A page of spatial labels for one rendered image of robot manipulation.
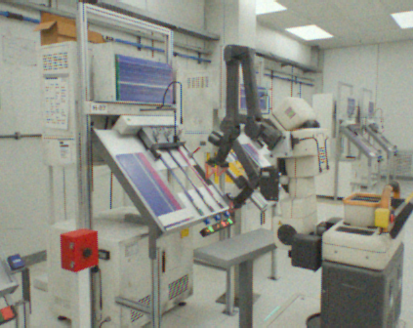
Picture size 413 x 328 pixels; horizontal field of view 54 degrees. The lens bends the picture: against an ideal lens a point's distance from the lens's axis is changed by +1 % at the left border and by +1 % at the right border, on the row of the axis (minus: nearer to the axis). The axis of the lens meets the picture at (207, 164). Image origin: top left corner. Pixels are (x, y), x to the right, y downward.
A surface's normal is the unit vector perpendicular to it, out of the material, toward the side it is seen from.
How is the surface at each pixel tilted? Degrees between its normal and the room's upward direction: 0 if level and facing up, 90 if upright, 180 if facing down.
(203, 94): 90
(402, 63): 90
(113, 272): 90
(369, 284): 90
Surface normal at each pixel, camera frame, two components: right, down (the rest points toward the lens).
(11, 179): 0.83, 0.05
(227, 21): -0.55, 0.09
